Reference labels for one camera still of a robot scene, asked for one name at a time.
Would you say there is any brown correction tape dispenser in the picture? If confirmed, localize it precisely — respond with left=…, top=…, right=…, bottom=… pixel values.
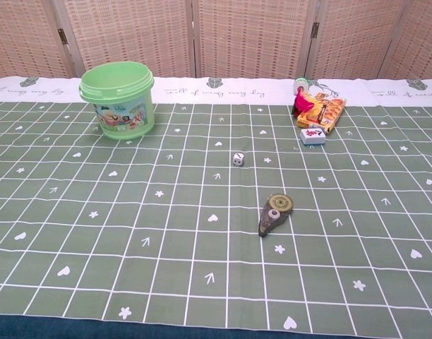
left=257, top=193, right=294, bottom=238

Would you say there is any woven rattan screen panel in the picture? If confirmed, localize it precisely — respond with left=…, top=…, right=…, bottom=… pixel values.
left=378, top=0, right=432, bottom=80
left=304, top=0, right=406, bottom=81
left=62, top=0, right=196, bottom=79
left=0, top=0, right=68, bottom=81
left=191, top=0, right=316, bottom=81

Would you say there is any green plastic bucket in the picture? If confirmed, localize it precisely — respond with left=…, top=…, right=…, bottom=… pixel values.
left=78, top=61, right=155, bottom=141

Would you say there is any small white green bottle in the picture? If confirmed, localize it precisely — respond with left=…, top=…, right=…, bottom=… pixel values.
left=292, top=77, right=318, bottom=117

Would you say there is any white mahjong tile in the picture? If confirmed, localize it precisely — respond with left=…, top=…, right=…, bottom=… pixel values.
left=299, top=126, right=326, bottom=146

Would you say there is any green checked tablecloth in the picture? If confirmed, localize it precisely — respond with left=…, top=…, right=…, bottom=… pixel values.
left=0, top=76, right=432, bottom=335

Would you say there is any orange snack box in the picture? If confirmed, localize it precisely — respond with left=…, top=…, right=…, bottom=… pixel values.
left=295, top=92, right=347, bottom=135

